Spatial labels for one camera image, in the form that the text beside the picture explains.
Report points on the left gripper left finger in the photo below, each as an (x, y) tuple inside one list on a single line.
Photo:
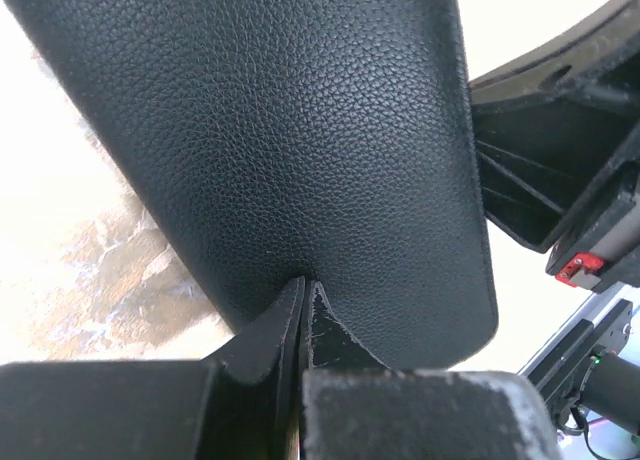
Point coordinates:
[(237, 403)]

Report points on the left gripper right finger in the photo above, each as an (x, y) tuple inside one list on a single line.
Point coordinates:
[(354, 407)]

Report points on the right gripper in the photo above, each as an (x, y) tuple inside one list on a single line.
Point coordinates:
[(552, 127)]

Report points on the black tool case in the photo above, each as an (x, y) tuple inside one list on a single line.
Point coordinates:
[(273, 139)]

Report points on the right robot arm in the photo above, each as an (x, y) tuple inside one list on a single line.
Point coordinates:
[(581, 371)]

